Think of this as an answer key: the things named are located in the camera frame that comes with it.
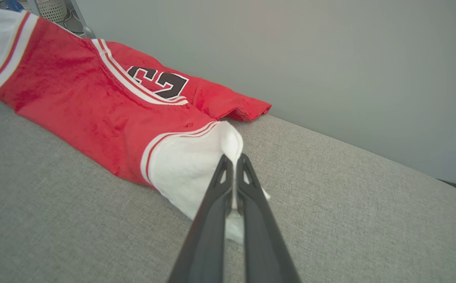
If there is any grey fabric sofa seat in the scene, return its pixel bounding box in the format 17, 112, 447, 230
0, 86, 456, 283

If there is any white perforated laundry basket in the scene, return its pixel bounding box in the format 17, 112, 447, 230
37, 0, 68, 23

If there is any red and white basketball jersey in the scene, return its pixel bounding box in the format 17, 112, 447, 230
0, 4, 272, 243

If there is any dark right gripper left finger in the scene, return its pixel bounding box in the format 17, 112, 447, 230
168, 154, 234, 283

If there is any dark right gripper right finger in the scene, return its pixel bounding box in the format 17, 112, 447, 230
235, 153, 301, 283

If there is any grey partition leg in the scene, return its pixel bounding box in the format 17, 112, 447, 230
68, 0, 96, 39

